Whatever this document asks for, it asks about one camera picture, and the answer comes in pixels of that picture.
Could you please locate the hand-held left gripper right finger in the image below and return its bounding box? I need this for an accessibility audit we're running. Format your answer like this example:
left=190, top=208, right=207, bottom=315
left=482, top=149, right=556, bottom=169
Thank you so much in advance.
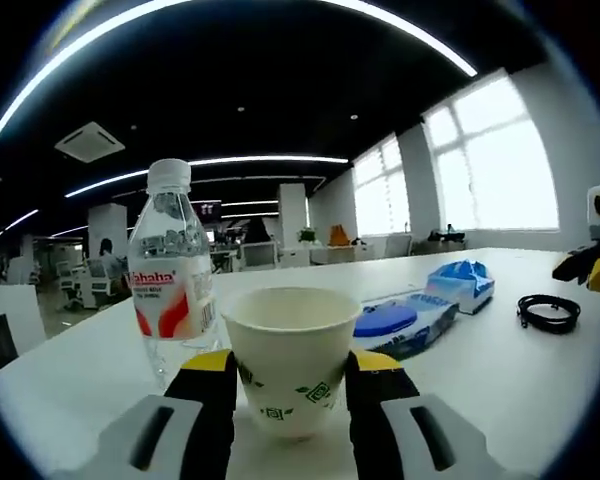
left=344, top=349, right=536, bottom=480

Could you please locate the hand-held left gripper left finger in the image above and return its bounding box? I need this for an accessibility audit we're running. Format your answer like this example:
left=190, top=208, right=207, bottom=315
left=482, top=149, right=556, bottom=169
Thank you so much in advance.
left=44, top=348, right=237, bottom=480

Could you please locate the black cable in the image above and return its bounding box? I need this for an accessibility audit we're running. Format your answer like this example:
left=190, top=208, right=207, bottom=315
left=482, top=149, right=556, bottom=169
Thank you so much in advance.
left=515, top=293, right=581, bottom=335

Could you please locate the wet wipes pack blue lid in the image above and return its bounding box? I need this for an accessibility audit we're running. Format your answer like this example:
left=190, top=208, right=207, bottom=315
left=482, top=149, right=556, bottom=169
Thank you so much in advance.
left=352, top=291, right=460, bottom=361

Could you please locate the blue tissue pack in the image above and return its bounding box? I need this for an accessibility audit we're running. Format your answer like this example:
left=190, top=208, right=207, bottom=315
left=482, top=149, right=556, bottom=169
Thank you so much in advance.
left=426, top=258, right=496, bottom=316

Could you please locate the white paper cup green print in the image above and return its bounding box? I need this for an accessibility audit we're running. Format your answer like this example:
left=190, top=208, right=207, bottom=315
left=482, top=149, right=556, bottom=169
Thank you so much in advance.
left=220, top=286, right=364, bottom=441

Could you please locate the clear water bottle red label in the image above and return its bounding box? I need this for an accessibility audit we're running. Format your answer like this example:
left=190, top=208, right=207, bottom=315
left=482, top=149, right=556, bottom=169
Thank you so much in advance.
left=126, top=158, right=225, bottom=394

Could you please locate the white table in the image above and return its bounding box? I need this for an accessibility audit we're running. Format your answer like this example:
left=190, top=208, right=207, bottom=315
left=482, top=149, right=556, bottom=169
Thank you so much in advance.
left=0, top=247, right=600, bottom=480

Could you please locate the large bright window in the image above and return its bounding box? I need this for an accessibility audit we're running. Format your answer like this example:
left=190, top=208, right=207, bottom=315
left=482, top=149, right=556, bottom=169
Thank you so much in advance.
left=422, top=69, right=560, bottom=232

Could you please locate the black object on windowsill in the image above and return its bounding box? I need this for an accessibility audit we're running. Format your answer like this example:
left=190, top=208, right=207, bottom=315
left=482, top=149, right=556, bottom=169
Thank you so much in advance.
left=427, top=224, right=467, bottom=242

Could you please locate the row of white office chairs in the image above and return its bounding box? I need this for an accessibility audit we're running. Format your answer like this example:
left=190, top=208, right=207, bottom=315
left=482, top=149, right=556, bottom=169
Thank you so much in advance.
left=54, top=257, right=131, bottom=311

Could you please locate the white low cabinet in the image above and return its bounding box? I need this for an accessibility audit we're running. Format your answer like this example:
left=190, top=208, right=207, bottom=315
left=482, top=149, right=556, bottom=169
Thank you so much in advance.
left=309, top=243, right=376, bottom=265

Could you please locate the smaller bright window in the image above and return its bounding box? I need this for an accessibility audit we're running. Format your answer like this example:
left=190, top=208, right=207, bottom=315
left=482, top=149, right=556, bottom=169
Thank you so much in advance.
left=352, top=134, right=411, bottom=236

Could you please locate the white pillar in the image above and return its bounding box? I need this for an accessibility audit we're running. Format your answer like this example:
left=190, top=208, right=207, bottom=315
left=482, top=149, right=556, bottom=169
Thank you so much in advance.
left=87, top=203, right=129, bottom=261
left=278, top=183, right=311, bottom=251

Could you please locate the long ceiling light strip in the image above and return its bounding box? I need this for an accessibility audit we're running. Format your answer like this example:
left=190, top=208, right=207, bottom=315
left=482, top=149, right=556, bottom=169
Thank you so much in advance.
left=0, top=0, right=479, bottom=151
left=64, top=155, right=349, bottom=199

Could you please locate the ceiling air conditioner vent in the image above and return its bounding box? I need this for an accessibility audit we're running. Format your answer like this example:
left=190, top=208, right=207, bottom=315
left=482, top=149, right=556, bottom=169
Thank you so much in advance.
left=54, top=122, right=126, bottom=164

